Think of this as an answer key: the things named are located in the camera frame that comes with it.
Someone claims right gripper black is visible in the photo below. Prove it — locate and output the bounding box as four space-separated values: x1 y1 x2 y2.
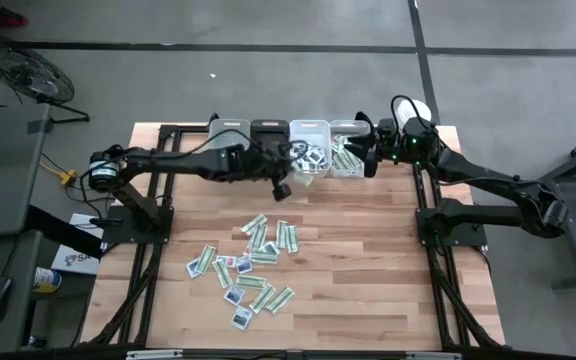
342 117 443 166

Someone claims clear plastic bin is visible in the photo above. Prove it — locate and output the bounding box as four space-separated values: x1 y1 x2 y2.
329 119 373 180

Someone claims dark grey plastic bin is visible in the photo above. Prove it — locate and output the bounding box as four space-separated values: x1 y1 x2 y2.
249 119 292 146

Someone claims white plastic bin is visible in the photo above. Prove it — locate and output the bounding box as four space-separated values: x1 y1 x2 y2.
288 119 333 180

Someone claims light grey plastic bin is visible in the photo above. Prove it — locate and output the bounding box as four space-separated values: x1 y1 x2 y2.
207 118 252 151

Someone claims disinfecting wipes canister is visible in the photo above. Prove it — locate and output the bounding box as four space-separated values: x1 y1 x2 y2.
396 99 433 125

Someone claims white printed cardboard box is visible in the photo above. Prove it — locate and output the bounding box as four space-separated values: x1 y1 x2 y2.
50 213 104 277

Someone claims black desk support beam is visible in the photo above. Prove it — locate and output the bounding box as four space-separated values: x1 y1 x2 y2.
26 204 105 260

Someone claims white and blue can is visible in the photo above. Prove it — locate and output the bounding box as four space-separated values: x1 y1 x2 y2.
32 267 63 294

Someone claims black floor fan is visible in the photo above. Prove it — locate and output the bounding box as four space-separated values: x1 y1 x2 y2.
0 32 92 125

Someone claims grey desk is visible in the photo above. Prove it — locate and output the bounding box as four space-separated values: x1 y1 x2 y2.
0 229 44 354
0 103 52 240

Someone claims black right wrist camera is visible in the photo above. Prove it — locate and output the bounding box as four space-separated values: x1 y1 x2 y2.
363 148 381 180

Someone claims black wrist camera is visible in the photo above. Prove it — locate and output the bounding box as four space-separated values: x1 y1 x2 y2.
363 148 381 180
272 183 293 203

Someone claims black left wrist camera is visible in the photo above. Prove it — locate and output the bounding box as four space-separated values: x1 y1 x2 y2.
272 183 293 203

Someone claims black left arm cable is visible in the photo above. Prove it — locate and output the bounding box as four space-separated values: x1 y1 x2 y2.
175 128 310 162

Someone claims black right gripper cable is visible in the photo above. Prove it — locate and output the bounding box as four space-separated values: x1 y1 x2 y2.
390 93 439 132

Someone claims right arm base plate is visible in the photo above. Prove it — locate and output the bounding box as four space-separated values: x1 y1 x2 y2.
416 207 489 247

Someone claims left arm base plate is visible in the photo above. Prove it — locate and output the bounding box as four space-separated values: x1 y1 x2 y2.
100 207 174 245

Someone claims yellow cable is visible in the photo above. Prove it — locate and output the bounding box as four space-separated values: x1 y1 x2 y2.
39 160 80 187

